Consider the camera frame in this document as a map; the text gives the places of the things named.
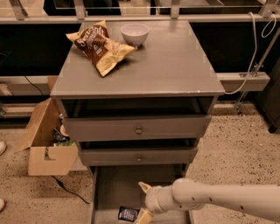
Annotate white ceramic bowl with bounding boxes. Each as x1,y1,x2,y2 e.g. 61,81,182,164
121,24,150,46

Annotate grey wooden drawer cabinet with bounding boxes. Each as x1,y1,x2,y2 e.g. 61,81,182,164
49,19,226,224

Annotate grey open bottom drawer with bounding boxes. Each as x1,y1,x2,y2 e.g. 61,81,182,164
89,164,185,224

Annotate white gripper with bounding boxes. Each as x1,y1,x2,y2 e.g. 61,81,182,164
133,182,175,224

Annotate white shoe upper left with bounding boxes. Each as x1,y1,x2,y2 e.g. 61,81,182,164
0,141,7,156

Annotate metal railing frame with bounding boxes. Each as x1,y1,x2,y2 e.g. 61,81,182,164
0,0,280,24

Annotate grey middle drawer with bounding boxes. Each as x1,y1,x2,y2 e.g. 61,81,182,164
79,147,198,166

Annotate white shoe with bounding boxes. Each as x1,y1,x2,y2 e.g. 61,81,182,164
0,198,6,212
0,141,7,156

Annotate yellow brown chip bag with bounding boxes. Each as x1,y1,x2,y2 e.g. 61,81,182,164
66,20,136,77

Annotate dark blue rxbar wrapper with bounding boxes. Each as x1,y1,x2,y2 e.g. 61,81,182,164
118,206,140,222

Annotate grey top drawer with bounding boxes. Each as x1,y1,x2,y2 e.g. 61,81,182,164
63,115,211,142

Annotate white shoe lower left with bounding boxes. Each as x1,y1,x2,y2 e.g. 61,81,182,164
0,198,6,212

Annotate items inside cardboard box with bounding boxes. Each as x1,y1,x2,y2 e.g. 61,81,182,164
52,114,76,147

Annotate black floor cable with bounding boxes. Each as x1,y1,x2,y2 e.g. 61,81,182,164
51,175,91,206

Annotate open cardboard box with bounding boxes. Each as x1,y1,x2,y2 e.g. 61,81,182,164
14,98,84,176

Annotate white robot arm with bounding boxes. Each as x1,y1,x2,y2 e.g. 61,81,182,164
134,178,280,224

